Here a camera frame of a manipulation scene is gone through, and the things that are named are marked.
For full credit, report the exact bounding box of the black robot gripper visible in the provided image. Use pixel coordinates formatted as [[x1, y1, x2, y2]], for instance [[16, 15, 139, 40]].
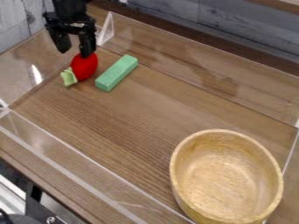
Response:
[[42, 0, 96, 58]]

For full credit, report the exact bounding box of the red plush strawberry toy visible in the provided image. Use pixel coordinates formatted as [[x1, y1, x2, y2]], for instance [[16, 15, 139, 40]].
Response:
[[60, 53, 99, 87]]

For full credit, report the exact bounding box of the green rectangular block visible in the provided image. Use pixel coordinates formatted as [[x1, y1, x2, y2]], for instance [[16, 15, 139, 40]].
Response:
[[95, 55, 139, 92]]

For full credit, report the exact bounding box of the light wooden bowl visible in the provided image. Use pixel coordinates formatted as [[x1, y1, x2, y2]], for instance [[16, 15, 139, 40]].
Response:
[[170, 129, 285, 224]]

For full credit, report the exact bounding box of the clear acrylic enclosure wall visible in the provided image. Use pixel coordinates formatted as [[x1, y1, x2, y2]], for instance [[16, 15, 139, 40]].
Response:
[[0, 12, 299, 224]]

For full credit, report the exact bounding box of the black metal table mount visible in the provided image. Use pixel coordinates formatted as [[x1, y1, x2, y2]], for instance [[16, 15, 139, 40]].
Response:
[[23, 181, 80, 224]]

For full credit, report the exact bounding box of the black cable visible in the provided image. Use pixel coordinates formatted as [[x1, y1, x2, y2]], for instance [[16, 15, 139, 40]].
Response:
[[0, 207, 15, 224]]

